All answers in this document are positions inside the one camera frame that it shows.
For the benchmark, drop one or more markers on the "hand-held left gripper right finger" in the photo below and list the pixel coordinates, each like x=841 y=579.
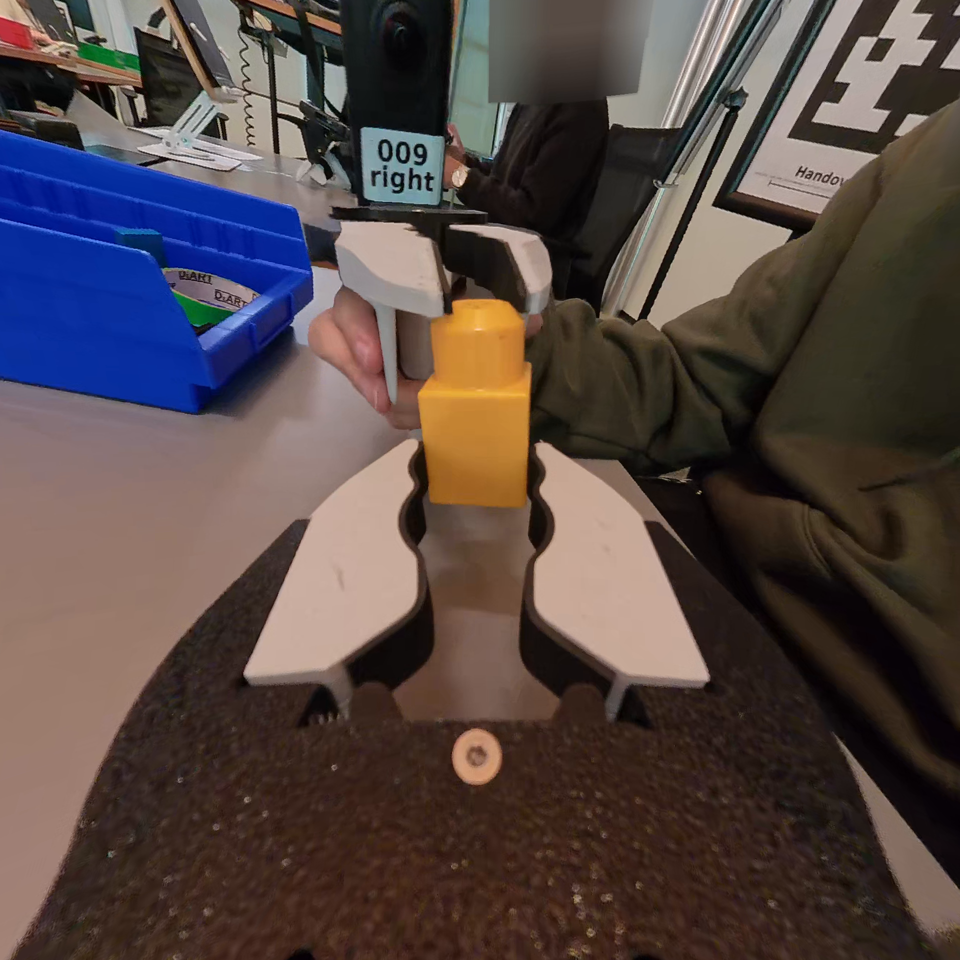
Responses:
x=607 y=592

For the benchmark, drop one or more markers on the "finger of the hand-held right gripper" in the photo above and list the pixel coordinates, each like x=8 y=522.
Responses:
x=538 y=270
x=390 y=266

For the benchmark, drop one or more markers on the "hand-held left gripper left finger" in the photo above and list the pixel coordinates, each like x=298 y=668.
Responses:
x=345 y=592

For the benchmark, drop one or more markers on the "green tape roll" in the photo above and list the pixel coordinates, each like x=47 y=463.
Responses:
x=217 y=296

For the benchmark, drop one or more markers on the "yellow block with round peg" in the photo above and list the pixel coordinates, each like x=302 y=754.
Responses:
x=476 y=435

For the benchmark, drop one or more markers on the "blue rectangular block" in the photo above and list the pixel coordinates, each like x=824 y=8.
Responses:
x=142 y=244

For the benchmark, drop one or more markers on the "blue plastic bin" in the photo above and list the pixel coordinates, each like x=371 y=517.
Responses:
x=90 y=337

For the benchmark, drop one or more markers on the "person's right forearm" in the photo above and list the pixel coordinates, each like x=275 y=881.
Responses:
x=675 y=375

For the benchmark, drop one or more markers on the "person's right hand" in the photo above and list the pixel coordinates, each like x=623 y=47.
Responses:
x=352 y=345

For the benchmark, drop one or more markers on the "wooden standing desk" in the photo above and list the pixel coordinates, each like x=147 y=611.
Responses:
x=300 y=15

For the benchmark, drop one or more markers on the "black office chair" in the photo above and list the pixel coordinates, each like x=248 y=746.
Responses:
x=630 y=195

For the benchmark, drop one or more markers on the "black metal pole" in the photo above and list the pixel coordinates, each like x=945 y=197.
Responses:
x=690 y=202

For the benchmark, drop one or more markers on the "wooden display board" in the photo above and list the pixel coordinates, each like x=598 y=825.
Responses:
x=202 y=37

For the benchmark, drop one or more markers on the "white board stand base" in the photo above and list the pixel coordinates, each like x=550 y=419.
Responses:
x=195 y=142

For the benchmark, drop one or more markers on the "green plastic bin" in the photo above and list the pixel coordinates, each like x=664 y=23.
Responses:
x=112 y=56

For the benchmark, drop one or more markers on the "wooden top desk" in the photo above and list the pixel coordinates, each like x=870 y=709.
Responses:
x=67 y=71

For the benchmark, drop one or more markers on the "black battery box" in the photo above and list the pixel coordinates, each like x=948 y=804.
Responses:
x=52 y=131

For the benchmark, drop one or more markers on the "red plastic bin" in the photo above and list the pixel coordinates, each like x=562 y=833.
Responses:
x=15 y=30

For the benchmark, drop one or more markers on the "framed wall poster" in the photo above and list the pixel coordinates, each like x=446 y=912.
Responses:
x=862 y=90

